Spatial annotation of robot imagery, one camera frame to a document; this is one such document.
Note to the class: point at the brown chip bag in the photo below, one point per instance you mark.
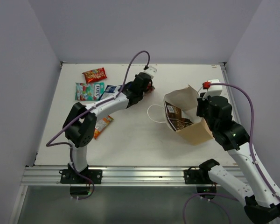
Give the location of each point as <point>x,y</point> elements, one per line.
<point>176,118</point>

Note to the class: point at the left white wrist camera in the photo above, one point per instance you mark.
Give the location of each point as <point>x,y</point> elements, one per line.
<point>150,70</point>

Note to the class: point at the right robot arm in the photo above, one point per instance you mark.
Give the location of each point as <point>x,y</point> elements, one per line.
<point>259,195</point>

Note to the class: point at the red Doritos chip bag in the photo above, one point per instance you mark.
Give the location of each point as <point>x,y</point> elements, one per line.
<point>151,88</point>

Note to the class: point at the orange snack packet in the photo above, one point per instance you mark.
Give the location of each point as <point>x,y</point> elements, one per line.
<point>101,125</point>

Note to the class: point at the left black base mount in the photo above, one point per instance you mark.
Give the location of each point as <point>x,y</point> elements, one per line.
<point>81,185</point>

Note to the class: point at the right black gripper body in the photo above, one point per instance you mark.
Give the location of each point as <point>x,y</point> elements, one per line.
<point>202,108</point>

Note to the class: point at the brown paper bag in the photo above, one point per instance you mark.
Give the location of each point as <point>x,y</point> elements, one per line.
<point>186,100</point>

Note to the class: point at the aluminium front rail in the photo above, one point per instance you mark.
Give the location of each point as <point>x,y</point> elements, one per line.
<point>111,176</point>

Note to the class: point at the teal Fox's candy bag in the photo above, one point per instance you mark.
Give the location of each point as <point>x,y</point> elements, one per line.
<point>89,91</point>

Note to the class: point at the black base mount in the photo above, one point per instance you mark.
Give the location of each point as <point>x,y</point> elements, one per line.
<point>81,185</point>
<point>201,180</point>

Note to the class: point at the small red snack packet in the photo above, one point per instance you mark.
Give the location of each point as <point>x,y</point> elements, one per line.
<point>95,75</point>

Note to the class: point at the blue snack bag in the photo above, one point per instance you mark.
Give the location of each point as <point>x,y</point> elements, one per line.
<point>109,90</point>

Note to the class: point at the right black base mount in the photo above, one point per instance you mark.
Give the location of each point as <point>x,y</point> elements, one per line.
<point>201,180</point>

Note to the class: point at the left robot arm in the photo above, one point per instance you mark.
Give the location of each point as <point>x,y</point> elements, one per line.
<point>83,118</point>

